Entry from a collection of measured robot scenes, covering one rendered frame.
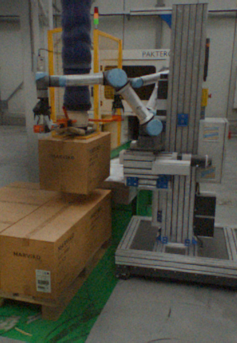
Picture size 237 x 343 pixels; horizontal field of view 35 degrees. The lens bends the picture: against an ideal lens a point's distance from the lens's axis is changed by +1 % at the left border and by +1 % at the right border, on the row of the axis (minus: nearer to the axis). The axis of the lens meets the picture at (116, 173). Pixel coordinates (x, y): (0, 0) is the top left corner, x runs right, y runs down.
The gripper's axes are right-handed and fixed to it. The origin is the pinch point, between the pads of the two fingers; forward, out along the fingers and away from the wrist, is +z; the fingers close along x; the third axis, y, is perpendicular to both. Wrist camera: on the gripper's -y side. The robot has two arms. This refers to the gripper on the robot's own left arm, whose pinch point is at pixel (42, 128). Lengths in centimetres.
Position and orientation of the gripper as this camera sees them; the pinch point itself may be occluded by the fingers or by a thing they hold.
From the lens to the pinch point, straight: 251.0
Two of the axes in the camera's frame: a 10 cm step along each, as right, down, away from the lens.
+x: -9.6, -0.7, 2.8
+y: 2.8, -2.4, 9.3
